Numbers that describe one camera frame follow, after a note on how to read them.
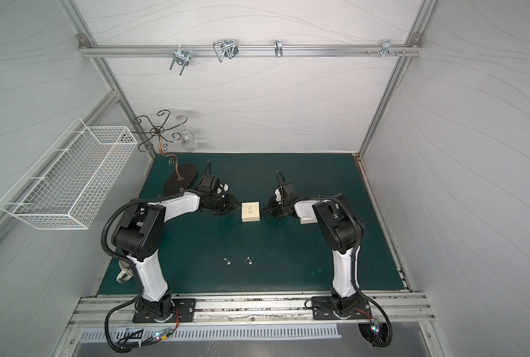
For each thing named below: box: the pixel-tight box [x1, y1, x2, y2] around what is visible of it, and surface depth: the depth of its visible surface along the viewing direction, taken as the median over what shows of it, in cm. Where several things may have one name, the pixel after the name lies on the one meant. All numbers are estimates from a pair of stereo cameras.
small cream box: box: [241, 201, 261, 223], surface depth 97 cm
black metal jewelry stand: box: [132, 110, 198, 196], surface depth 95 cm
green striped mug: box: [116, 259, 135, 284], surface depth 77 cm
